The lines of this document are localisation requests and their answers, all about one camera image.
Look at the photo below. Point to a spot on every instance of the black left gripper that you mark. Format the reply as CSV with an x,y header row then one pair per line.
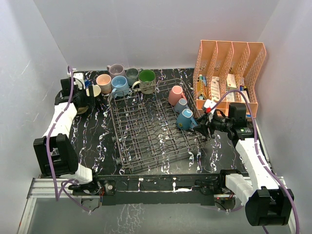
x,y
88,101

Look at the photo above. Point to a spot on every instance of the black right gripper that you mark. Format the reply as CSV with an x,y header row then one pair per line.
x,y
203,128

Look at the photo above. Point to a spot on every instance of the cream scalloped mug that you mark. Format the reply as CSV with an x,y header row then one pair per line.
x,y
97,90

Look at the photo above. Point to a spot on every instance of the tan brown mug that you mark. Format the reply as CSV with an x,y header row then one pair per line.
x,y
82,110

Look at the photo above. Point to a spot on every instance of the teal floral mug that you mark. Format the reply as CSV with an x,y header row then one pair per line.
x,y
186,120

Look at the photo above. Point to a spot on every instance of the small grey-blue heart mug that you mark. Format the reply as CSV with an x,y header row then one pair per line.
x,y
181,105

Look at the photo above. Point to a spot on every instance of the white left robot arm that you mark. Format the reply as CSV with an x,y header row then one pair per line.
x,y
54,151

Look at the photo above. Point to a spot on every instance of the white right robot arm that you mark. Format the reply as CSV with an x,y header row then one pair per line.
x,y
266,203

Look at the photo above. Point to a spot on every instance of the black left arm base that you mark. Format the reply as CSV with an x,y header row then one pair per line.
x,y
96,186

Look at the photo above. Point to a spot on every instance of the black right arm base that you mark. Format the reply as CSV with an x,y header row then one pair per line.
x,y
216,183

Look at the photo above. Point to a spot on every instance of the peach pink speckled mug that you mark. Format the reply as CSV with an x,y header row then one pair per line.
x,y
104,82

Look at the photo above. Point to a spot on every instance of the light blue mug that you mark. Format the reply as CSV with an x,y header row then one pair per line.
x,y
120,86

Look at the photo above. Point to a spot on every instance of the lilac mug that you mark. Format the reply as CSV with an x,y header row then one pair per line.
x,y
116,70

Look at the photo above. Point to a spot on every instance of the dark grey-green mug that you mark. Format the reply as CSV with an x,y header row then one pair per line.
x,y
132,75

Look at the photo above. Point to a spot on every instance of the orange plastic file organizer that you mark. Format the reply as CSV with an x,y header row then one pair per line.
x,y
225,72

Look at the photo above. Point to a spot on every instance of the white mug green inside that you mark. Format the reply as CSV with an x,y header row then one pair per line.
x,y
146,82

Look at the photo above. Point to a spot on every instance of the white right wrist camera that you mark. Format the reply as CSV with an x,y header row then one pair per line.
x,y
208,105

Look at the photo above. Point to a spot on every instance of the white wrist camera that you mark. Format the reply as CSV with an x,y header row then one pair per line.
x,y
78,79
208,105

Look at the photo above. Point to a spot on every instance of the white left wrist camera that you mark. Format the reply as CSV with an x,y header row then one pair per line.
x,y
78,79

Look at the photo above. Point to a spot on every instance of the grey wire dish rack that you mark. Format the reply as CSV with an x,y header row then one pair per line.
x,y
145,127

